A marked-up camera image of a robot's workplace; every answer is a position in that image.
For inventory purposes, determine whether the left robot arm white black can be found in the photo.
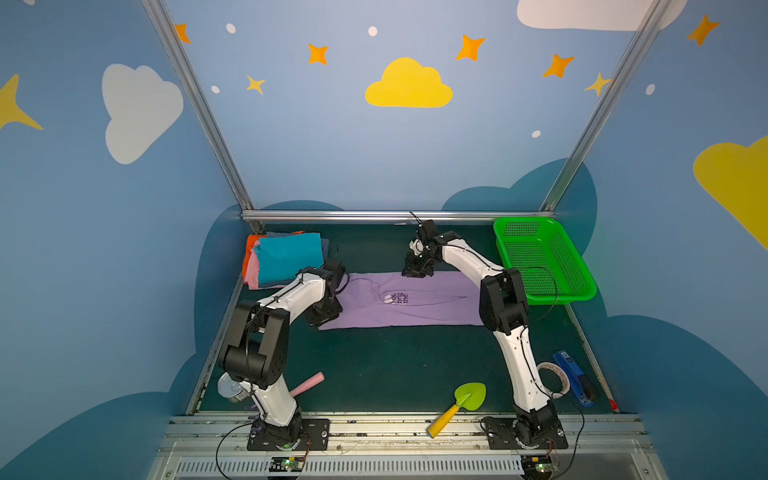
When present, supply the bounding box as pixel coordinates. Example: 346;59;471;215
217;260;346;447

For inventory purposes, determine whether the aluminium front rail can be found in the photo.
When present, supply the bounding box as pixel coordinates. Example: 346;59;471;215
148;412;667;479

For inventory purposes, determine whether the right circuit board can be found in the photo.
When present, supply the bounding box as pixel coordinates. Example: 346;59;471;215
520;456;554;480

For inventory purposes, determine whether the aluminium frame back bar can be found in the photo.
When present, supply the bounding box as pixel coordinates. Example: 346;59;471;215
241;209;555;225

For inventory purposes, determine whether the pink folded t shirt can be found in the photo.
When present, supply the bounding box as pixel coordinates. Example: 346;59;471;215
245;245;283;290

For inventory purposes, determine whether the white tape roll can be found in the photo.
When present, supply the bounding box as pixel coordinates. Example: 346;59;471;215
537;362;571;399

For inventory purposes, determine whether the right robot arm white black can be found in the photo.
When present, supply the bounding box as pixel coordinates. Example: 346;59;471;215
403;220;562;448

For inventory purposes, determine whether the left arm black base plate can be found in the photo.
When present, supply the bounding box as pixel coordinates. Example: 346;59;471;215
246;419;330;451

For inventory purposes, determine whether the blue stapler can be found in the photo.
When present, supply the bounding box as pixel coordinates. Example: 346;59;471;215
552;350;600;408

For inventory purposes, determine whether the teal folded t shirt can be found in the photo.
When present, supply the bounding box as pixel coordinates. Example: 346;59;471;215
255;233;324;288

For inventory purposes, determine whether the aluminium frame post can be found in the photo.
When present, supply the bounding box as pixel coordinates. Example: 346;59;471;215
142;0;264;233
537;0;673;218

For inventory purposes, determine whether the green yellow toy shovel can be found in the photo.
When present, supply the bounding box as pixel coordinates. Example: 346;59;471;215
427;382;487;439

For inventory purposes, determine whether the purple t shirt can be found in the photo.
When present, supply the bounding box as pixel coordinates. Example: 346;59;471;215
319;271;482;331

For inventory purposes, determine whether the aluminium frame left post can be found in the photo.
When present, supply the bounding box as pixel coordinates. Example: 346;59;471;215
142;0;264;233

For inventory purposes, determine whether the circuit board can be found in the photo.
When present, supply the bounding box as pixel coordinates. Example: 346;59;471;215
520;456;554;480
268;457;305;475

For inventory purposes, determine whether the green plastic perforated basket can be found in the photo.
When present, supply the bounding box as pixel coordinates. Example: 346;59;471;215
493;217;597;306

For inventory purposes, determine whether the orange folded t shirt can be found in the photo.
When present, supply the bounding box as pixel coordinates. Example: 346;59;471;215
241;231;304;283

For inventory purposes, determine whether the grey blue folded t shirt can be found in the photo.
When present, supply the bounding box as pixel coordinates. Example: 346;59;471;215
260;232;330;267

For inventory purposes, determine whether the left circuit board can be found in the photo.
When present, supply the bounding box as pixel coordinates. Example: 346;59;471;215
268;457;305;475

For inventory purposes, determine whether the aluminium frame right post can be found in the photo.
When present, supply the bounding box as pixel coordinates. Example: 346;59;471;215
537;0;673;218

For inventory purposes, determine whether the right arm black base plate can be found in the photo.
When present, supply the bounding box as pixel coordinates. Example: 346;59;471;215
480;416;569;450

